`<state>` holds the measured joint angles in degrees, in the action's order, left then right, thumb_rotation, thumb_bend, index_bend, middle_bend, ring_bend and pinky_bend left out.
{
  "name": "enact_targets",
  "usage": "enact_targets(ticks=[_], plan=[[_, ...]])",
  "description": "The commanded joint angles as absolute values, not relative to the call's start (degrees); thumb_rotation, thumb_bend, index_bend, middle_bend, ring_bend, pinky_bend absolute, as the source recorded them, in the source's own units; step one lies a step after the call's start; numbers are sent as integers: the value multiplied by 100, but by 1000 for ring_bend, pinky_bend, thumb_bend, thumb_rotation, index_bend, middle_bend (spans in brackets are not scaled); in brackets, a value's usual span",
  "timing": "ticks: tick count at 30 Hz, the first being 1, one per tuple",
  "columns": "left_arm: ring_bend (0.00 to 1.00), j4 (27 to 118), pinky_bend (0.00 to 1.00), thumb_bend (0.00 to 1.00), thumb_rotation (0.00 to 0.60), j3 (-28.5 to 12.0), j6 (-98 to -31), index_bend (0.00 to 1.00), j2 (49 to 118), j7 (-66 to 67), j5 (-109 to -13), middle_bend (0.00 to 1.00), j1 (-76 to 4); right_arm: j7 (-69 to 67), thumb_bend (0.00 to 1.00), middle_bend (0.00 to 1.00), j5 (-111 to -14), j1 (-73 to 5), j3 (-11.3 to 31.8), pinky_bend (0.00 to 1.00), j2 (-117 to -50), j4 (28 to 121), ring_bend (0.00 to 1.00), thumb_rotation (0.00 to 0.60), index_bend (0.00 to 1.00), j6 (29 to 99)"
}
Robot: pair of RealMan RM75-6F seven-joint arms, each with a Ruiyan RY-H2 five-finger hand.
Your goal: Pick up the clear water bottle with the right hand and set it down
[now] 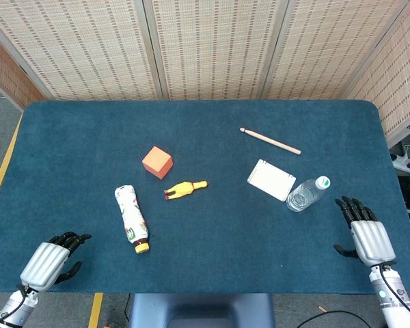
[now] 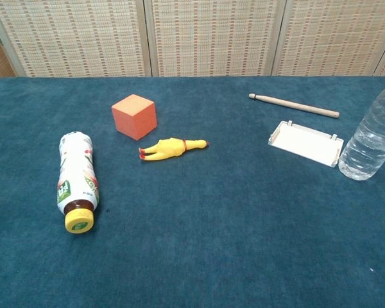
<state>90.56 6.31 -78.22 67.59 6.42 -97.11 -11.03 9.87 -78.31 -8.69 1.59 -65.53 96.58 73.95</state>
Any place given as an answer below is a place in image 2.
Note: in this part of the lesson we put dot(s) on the transparent plastic water bottle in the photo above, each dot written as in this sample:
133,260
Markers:
369,144

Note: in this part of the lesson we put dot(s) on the white plastic tray lid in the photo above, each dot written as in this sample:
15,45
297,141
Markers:
304,142

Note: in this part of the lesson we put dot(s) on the woven folding screen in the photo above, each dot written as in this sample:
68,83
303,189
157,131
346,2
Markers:
211,35

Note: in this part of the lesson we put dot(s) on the blue table cloth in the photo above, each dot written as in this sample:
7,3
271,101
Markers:
192,224

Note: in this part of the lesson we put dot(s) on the wooden stick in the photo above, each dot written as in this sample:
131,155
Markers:
295,105

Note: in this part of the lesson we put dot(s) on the yellow rubber chicken toy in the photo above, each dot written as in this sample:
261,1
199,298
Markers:
170,148

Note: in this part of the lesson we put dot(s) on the orange cube block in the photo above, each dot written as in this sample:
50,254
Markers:
133,117

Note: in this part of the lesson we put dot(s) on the white labelled yellow-cap drink bottle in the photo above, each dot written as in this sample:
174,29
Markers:
78,167

